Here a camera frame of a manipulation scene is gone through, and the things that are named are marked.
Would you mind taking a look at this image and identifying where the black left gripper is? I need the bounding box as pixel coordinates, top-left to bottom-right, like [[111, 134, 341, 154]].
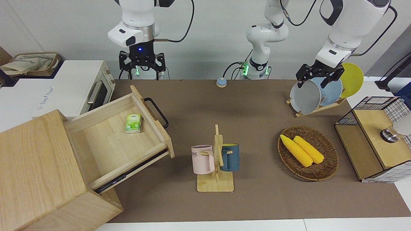
[[295, 60, 345, 89]]

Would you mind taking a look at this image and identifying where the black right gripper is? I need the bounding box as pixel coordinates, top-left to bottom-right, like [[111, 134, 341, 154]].
[[119, 44, 166, 81]]

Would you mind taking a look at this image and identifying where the black metal drawer handle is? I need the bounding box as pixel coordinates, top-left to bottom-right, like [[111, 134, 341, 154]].
[[144, 97, 169, 129]]

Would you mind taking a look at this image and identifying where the light wooden drawer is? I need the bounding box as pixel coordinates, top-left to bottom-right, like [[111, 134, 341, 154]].
[[63, 85, 175, 194]]

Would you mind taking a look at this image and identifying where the light blue plate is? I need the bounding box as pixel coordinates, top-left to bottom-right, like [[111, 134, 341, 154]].
[[311, 76, 343, 107]]

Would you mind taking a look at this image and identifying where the grey plate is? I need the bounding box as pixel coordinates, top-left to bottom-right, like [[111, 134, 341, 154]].
[[290, 79, 322, 115]]

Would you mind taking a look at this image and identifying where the yellow plate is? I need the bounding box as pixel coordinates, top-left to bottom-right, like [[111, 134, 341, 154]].
[[339, 63, 364, 98]]

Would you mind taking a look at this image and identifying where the wooden plate rack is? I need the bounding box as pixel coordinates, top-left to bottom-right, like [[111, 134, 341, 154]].
[[286, 97, 347, 118]]

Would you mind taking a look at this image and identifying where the green tissue pack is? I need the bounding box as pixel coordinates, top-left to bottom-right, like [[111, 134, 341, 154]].
[[125, 114, 142, 133]]

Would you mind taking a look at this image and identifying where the yellow corn cob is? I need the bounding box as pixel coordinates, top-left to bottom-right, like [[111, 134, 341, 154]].
[[280, 134, 313, 167], [293, 135, 325, 165]]

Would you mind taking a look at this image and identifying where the brown storage tray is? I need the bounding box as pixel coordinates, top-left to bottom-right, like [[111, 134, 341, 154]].
[[8, 52, 61, 77]]

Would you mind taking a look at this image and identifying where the glass cup with metal base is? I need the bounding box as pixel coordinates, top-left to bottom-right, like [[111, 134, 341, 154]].
[[380, 119, 411, 143]]

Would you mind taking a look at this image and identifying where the white toaster oven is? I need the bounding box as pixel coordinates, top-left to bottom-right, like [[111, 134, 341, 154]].
[[0, 60, 116, 133]]

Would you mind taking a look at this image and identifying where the brown wicker basket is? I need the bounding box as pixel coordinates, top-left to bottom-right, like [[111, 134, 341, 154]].
[[277, 125, 339, 182]]

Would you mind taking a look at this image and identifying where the beige cloth bag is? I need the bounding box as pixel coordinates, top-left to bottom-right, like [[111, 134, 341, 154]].
[[0, 55, 57, 76]]

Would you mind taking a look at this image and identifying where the pink mug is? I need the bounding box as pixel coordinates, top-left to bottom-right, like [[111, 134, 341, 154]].
[[191, 145, 215, 175]]

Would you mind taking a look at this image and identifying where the dark blue mug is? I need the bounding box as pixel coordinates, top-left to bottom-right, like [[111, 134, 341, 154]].
[[220, 143, 240, 172]]

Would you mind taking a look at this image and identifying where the brown table mat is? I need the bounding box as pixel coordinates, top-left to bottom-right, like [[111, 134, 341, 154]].
[[103, 79, 411, 223]]

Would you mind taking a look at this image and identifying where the wooden mug rack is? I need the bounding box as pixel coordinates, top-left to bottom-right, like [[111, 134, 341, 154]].
[[197, 124, 235, 193]]

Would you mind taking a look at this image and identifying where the light wooden cabinet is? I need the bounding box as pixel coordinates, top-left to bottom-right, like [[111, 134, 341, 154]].
[[0, 109, 124, 231]]

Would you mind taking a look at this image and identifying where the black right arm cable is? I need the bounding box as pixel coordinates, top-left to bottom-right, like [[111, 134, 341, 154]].
[[153, 0, 195, 43]]

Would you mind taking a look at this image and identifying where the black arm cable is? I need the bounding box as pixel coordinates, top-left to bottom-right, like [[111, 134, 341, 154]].
[[279, 0, 398, 56], [153, 0, 195, 43]]

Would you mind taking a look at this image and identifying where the white oven door handle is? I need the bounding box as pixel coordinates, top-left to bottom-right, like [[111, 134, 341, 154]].
[[87, 80, 104, 105]]

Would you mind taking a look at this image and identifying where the black camera stand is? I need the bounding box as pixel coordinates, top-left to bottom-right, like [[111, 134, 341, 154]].
[[375, 53, 411, 90]]

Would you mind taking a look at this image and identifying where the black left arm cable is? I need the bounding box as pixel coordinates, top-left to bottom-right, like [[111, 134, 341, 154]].
[[279, 0, 398, 56]]

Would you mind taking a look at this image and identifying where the black wire wooden shelf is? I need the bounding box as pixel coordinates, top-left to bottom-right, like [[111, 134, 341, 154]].
[[335, 96, 411, 183]]

